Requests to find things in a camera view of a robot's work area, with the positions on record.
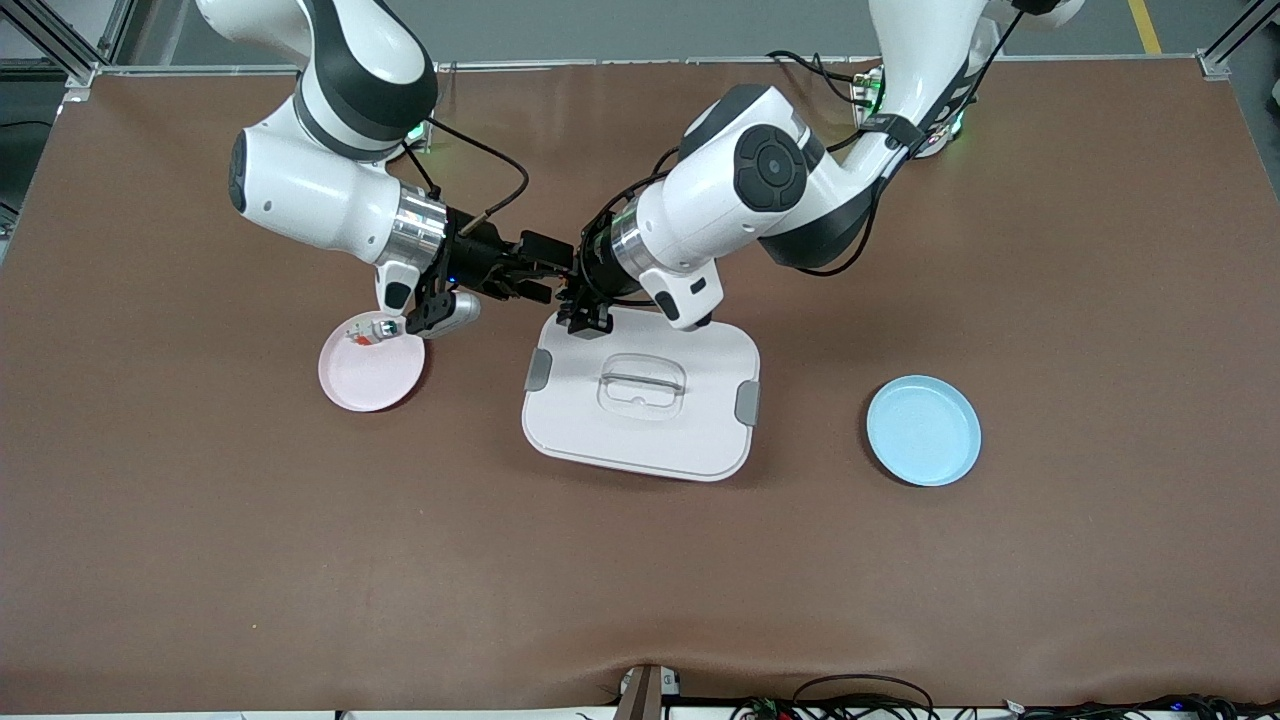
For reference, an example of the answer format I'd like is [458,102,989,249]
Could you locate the silver table edge rail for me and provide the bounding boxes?
[95,54,1226,79]

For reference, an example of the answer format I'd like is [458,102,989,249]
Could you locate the light blue round plate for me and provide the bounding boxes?
[866,375,983,488]

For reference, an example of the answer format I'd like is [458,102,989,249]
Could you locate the aluminium frame profile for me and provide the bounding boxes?
[0,0,137,87]
[1195,0,1280,81]

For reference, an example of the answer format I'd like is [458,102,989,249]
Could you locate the pink round plate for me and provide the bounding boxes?
[318,310,427,413]

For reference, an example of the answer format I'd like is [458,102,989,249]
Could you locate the black cable bundle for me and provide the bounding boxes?
[730,693,1280,720]

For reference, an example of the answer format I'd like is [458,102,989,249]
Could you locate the black looped cable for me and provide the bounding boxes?
[792,673,937,720]

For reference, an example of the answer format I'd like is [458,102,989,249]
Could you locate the white lidded storage box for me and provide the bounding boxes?
[521,303,762,483]

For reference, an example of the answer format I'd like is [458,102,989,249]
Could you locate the black left base cable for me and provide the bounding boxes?
[766,48,873,103]

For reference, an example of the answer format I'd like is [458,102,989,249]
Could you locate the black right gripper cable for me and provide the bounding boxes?
[400,114,532,241]

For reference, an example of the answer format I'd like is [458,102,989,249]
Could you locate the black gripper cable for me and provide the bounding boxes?
[400,114,532,241]
[590,0,1033,278]

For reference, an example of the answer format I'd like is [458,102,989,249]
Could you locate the brown camera mount post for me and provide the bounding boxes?
[613,663,683,720]

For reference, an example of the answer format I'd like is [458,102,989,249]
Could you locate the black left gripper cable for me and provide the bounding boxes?
[590,0,1033,278]

